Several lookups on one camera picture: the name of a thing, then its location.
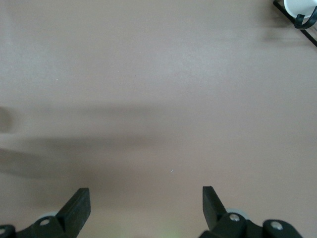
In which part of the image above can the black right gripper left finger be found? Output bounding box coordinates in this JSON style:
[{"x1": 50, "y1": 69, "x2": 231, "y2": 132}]
[{"x1": 0, "y1": 187, "x2": 91, "y2": 238}]

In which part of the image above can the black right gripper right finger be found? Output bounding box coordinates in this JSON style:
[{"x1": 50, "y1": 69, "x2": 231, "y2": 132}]
[{"x1": 199, "y1": 185, "x2": 305, "y2": 238}]

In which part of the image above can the white cup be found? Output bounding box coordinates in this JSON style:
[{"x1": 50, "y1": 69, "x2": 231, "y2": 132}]
[{"x1": 283, "y1": 0, "x2": 317, "y2": 19}]

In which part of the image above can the black wire rack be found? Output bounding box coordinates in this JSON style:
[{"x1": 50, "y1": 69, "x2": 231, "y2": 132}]
[{"x1": 272, "y1": 0, "x2": 317, "y2": 47}]

